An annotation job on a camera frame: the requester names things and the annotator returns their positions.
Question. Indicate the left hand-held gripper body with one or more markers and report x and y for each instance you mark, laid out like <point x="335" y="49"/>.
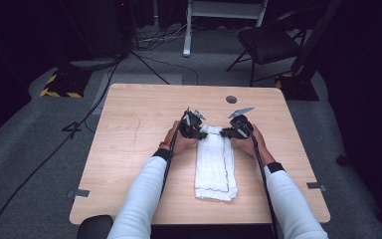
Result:
<point x="189" y="126"/>

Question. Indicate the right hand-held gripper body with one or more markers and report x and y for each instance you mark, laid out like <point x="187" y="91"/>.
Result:
<point x="242" y="126"/>

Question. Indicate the white towel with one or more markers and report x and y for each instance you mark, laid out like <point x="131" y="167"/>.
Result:
<point x="214" y="166"/>

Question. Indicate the person's left hand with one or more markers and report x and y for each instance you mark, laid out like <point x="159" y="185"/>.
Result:
<point x="177" y="143"/>

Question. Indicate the person's right hand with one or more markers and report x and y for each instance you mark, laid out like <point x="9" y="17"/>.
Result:
<point x="255" y="146"/>

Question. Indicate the grey table grommet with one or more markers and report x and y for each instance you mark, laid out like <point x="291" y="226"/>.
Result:
<point x="231" y="99"/>

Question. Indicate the black yellow striped base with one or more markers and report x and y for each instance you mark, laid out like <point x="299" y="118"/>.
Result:
<point x="64" y="84"/>
<point x="298" y="88"/>

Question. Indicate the black folding chair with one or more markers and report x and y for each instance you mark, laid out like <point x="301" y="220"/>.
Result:
<point x="267" y="45"/>

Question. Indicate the grey tape strip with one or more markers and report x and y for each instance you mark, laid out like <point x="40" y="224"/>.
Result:
<point x="79" y="193"/>
<point x="316" y="186"/>

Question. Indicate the small black floor object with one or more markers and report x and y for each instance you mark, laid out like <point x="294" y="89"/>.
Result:
<point x="342" y="159"/>

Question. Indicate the black slanted stand pole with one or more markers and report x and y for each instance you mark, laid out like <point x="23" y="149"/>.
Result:
<point x="315" y="36"/>

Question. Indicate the black computer tower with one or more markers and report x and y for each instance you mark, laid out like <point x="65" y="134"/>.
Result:
<point x="107" y="26"/>

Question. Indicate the white desk frame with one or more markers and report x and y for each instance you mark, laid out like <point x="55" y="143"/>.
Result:
<point x="187" y="30"/>

